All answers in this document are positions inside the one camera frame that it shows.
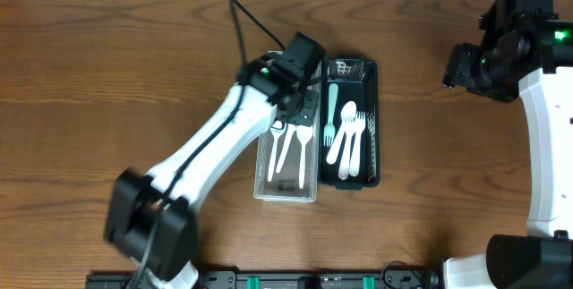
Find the clear plastic basket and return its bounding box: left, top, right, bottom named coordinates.
left=253, top=84, right=321, bottom=202

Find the black plastic basket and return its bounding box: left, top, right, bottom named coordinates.
left=318, top=55, right=381, bottom=191

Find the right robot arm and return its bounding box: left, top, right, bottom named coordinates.
left=442, top=18, right=572, bottom=288

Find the black mounting rail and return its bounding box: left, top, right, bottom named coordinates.
left=84, top=266, right=444, bottom=289

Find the white spoon lowest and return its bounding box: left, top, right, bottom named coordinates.
left=275, top=123, right=295, bottom=174

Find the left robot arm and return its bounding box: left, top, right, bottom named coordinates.
left=104, top=52, right=321, bottom=288

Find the white fork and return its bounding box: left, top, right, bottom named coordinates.
left=323, top=83, right=338, bottom=148
left=349, top=112, right=366, bottom=177
left=338, top=116, right=355, bottom=180

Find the white spoon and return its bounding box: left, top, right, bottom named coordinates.
left=296, top=125, right=313, bottom=189
left=267, top=121, right=286, bottom=183
left=326, top=101, right=356, bottom=165

